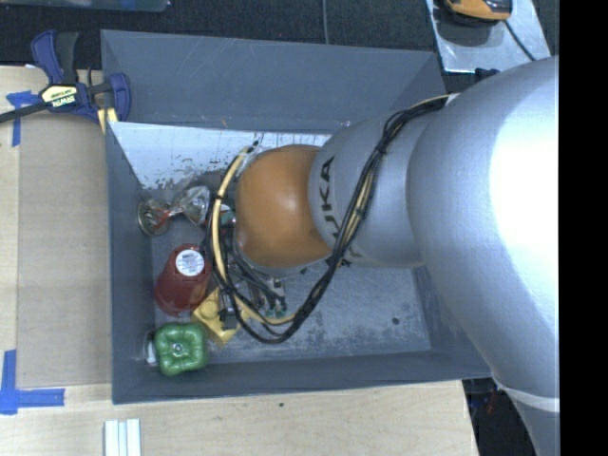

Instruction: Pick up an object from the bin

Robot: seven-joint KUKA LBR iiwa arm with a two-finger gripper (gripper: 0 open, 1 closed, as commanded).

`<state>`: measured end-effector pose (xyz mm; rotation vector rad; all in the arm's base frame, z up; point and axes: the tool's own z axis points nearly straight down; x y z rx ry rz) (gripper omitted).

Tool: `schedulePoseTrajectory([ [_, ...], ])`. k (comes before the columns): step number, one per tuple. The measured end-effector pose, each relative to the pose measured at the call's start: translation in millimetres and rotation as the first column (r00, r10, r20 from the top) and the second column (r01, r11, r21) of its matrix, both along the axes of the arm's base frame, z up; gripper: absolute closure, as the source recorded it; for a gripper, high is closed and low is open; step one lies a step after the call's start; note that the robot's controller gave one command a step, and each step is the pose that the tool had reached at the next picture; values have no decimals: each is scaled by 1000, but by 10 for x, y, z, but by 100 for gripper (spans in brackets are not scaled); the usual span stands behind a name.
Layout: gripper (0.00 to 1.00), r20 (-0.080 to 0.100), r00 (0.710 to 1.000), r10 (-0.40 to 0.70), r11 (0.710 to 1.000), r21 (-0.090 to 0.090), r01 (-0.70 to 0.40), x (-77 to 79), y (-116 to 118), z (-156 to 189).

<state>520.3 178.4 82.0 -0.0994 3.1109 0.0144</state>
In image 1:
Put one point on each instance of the yellow toy block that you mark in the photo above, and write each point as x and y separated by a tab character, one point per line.
209	312

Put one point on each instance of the red plastic cup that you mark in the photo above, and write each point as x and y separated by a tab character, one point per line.
183	283

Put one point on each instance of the grey metal bin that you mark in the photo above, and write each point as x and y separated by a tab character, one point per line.
370	311

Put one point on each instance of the green toy bell pepper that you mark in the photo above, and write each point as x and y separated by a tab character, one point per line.
180	349

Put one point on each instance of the clear glass goblet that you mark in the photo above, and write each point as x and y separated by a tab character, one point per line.
191	203

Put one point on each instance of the small clear plastic thing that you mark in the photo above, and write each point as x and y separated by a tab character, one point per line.
149	349

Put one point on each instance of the pale wood flat board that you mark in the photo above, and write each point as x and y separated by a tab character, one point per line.
62	254

